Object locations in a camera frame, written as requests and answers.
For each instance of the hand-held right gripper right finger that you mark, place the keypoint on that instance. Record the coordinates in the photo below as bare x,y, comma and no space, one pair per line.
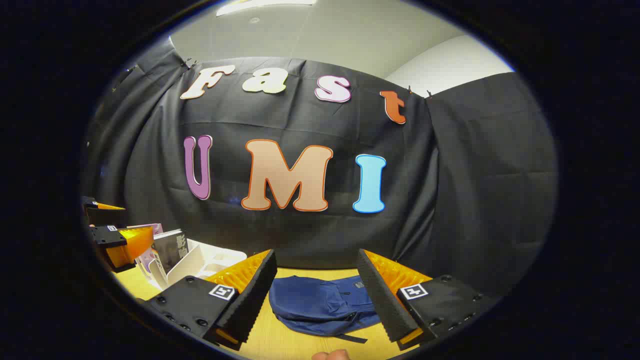
377,295

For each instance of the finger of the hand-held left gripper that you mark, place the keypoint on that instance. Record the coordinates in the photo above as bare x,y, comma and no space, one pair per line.
130,242
107,206

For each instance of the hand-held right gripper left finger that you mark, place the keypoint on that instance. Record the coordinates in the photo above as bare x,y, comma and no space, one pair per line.
250,295

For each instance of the white bookshelf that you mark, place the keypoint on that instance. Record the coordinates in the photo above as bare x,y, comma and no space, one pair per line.
200,262

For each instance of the blue schoolbag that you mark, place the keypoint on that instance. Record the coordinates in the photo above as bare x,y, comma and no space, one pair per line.
310,305

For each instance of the black backdrop cloth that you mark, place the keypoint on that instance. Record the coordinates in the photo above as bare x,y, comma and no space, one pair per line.
450,175

